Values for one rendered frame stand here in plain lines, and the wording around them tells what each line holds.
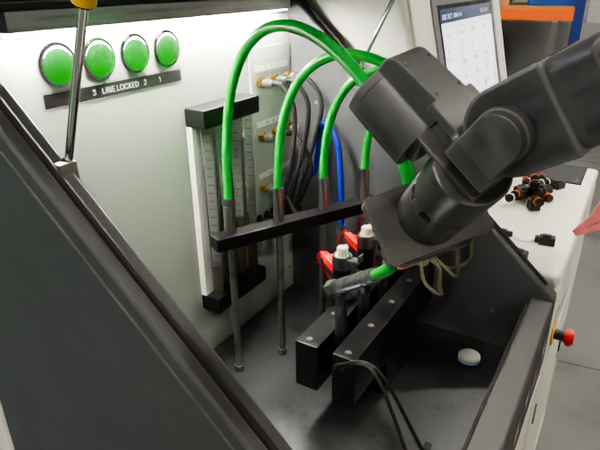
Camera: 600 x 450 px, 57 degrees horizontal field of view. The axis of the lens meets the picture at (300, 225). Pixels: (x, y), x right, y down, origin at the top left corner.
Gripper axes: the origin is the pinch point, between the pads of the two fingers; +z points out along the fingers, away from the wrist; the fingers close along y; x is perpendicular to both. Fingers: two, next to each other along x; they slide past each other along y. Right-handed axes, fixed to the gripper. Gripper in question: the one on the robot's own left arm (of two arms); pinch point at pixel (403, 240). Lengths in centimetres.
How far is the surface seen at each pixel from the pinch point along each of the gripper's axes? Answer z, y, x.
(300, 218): 34.4, 2.8, -15.1
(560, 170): 80, -77, -16
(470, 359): 45, -18, 17
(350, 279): 7.9, 4.9, 0.9
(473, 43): 53, -54, -46
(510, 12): 361, -313, -223
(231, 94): 13.9, 9.0, -29.5
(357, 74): -6.9, -0.3, -16.0
